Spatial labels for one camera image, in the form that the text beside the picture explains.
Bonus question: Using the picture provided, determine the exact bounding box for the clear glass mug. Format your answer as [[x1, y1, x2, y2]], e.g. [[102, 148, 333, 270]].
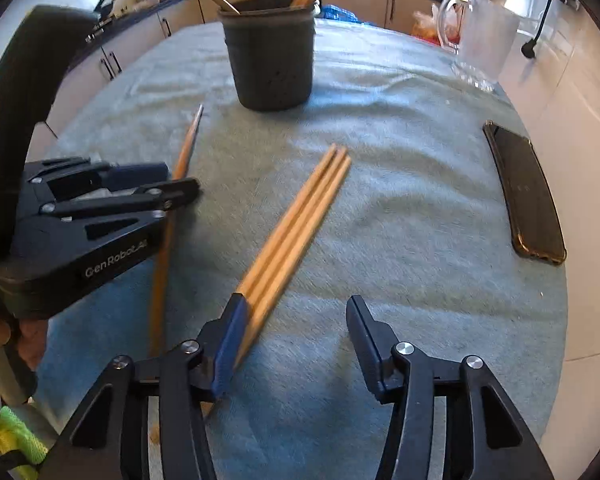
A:
[[437, 0, 520, 93]]

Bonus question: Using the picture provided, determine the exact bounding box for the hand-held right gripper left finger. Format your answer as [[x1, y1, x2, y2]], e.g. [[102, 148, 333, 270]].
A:
[[40, 292, 251, 480]]

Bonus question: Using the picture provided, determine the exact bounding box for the yellow green cloth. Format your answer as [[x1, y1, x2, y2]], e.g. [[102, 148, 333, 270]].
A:
[[0, 405, 50, 467]]

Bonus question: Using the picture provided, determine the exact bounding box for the blue plastic bag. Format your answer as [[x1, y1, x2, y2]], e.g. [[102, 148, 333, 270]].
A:
[[320, 4, 367, 24]]

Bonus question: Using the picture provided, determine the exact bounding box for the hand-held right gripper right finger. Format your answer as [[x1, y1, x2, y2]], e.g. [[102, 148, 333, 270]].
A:
[[346, 295, 556, 480]]

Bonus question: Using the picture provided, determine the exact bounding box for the black power cable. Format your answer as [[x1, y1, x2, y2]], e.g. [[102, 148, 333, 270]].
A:
[[521, 0, 557, 59]]

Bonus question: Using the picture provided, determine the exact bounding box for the bundle of wooden chopsticks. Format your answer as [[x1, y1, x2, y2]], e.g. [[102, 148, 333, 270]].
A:
[[232, 154, 354, 371]]

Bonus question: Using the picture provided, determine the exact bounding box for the dark grey perforated chopstick holder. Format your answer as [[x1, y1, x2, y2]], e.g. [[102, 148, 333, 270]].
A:
[[217, 0, 317, 112]]

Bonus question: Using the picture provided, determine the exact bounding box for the person's left hand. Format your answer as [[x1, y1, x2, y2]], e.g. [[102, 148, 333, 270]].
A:
[[16, 316, 51, 372]]

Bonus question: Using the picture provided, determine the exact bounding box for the black smartphone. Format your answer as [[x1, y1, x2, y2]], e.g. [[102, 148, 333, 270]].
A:
[[482, 120, 567, 266]]

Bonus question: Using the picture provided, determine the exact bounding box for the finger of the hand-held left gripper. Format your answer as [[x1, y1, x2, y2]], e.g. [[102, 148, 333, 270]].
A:
[[39, 176, 202, 222], [25, 156, 172, 202]]

